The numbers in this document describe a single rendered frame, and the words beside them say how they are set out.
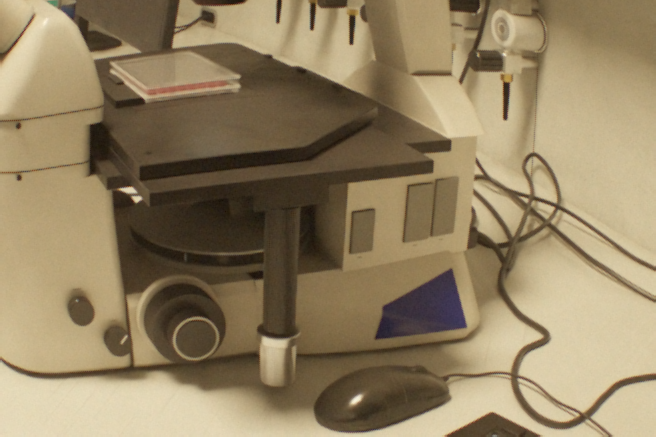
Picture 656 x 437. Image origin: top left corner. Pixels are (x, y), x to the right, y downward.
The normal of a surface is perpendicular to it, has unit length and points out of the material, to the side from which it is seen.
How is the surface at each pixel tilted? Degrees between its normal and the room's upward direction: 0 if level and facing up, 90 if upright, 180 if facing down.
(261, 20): 90
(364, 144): 0
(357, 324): 80
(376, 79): 90
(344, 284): 49
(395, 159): 0
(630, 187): 90
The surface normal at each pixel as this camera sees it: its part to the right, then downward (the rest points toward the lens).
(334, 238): -0.89, 0.11
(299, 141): 0.05, -0.94
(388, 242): 0.45, 0.32
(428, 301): 0.36, -0.39
